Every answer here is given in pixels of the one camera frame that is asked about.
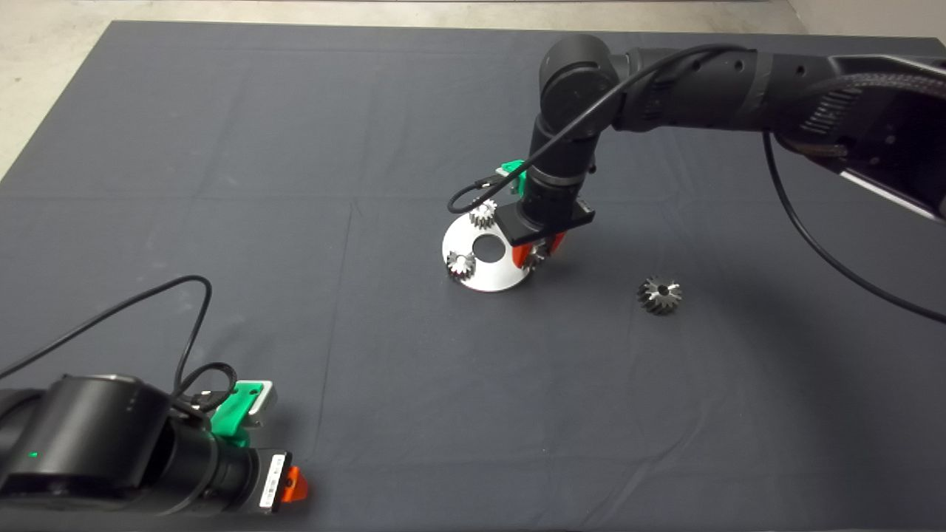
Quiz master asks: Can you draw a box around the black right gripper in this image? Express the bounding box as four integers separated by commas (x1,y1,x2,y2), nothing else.
494,174,596,271

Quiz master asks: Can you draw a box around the dark grey table cloth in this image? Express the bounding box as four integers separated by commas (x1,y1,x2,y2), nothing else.
0,21,946,532

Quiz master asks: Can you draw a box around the large dark steel gear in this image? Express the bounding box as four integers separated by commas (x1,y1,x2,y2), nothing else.
637,276,683,315

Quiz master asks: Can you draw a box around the round metal plate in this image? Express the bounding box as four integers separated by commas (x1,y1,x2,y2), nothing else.
442,209,537,293

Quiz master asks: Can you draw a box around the left gripper's silver camera box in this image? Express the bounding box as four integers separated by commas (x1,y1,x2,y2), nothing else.
244,381,276,428

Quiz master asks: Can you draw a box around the left arm's black cable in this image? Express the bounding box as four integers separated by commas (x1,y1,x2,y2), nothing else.
0,276,239,415

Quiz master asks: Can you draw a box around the left gripper's green camera mount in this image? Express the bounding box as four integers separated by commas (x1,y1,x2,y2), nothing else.
211,381,263,448

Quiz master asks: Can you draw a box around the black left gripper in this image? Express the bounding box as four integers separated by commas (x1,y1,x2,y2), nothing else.
200,443,310,514

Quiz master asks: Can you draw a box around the right arm's black cable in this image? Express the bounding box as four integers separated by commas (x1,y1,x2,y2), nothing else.
447,43,946,324

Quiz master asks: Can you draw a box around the arm's black cable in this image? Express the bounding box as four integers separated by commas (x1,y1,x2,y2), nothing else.
0,276,239,415
447,43,946,324

